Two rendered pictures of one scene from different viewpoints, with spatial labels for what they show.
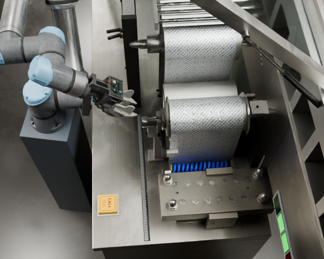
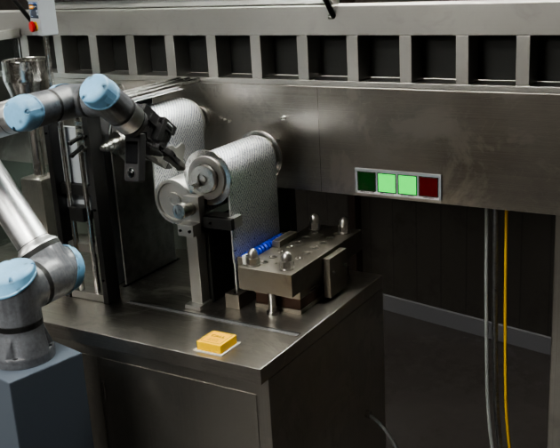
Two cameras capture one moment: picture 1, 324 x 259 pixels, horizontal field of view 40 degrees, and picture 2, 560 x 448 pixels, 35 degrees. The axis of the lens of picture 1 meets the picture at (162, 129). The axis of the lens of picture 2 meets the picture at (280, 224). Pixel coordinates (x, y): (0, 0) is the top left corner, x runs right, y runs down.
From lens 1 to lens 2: 1.96 m
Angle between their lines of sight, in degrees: 57
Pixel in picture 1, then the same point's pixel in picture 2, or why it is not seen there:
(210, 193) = (301, 250)
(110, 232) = (254, 353)
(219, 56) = (192, 124)
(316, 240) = (428, 98)
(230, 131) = (268, 161)
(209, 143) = (258, 195)
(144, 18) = not seen: hidden behind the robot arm
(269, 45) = not seen: outside the picture
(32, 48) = (64, 91)
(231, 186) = (309, 240)
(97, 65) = not seen: hidden behind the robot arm
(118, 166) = (175, 329)
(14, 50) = (49, 94)
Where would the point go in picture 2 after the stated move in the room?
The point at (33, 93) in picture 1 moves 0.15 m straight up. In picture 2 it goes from (15, 271) to (6, 209)
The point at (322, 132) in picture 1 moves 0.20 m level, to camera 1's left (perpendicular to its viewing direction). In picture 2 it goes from (356, 22) to (312, 30)
